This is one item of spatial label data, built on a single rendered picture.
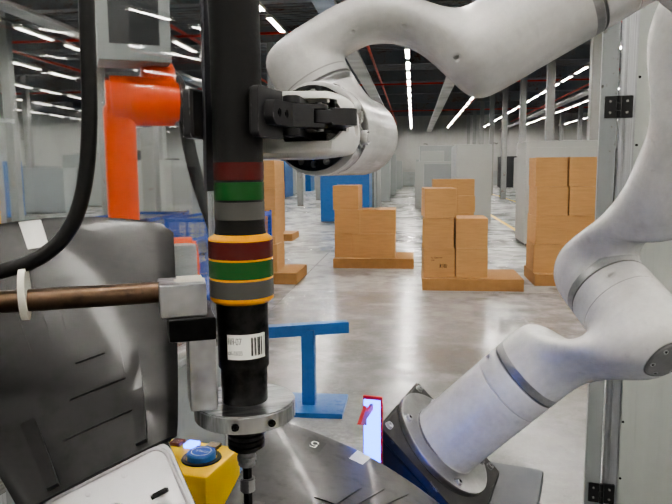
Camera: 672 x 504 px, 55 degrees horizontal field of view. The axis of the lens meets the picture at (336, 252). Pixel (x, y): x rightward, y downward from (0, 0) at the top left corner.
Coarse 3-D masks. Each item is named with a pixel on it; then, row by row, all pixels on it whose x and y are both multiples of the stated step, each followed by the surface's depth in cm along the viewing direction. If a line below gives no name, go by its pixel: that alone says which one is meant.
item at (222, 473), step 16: (176, 448) 93; (224, 448) 93; (192, 464) 87; (208, 464) 87; (224, 464) 89; (192, 480) 85; (208, 480) 84; (224, 480) 89; (208, 496) 85; (224, 496) 89
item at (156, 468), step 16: (160, 448) 43; (128, 464) 43; (144, 464) 43; (160, 464) 43; (176, 464) 43; (96, 480) 42; (112, 480) 42; (128, 480) 42; (144, 480) 42; (160, 480) 42; (176, 480) 42; (64, 496) 41; (80, 496) 41; (96, 496) 41; (112, 496) 41; (128, 496) 41; (144, 496) 41; (160, 496) 41; (176, 496) 42
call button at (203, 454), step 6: (192, 450) 90; (198, 450) 90; (204, 450) 90; (210, 450) 90; (192, 456) 88; (198, 456) 88; (204, 456) 88; (210, 456) 88; (192, 462) 88; (198, 462) 88; (204, 462) 88
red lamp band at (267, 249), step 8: (272, 240) 43; (208, 248) 43; (216, 248) 42; (224, 248) 41; (232, 248) 41; (240, 248) 41; (248, 248) 41; (256, 248) 42; (264, 248) 42; (272, 248) 43; (208, 256) 43; (216, 256) 42; (224, 256) 42; (232, 256) 41; (240, 256) 41; (248, 256) 42; (256, 256) 42; (264, 256) 42
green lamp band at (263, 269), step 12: (216, 264) 42; (228, 264) 42; (240, 264) 41; (252, 264) 42; (264, 264) 42; (216, 276) 42; (228, 276) 42; (240, 276) 42; (252, 276) 42; (264, 276) 42
